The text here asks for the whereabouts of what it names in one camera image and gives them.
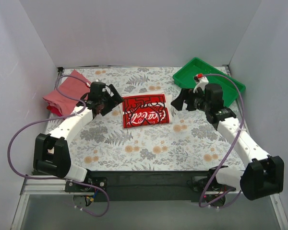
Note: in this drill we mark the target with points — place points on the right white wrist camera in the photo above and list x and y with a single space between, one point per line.
200 82

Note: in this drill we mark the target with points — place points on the floral table mat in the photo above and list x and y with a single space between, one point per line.
188 143

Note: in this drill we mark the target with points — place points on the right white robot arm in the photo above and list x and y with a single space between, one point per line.
263 174

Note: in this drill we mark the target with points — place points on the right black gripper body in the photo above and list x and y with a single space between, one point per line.
188 99

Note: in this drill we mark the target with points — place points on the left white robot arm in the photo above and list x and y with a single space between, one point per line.
51 154

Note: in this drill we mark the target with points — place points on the folded pink t shirt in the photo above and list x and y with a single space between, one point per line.
71 87

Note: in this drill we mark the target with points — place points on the folded red t shirt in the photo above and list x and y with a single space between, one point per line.
54 110

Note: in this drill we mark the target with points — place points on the white t shirt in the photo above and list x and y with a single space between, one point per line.
146 109

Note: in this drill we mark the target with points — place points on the green plastic tray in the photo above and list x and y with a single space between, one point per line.
184 79

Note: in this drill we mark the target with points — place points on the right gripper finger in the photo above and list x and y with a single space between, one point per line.
179 101
191 101

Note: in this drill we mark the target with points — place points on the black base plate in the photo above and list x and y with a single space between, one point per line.
150 185

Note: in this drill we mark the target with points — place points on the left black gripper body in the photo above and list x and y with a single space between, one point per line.
109 101

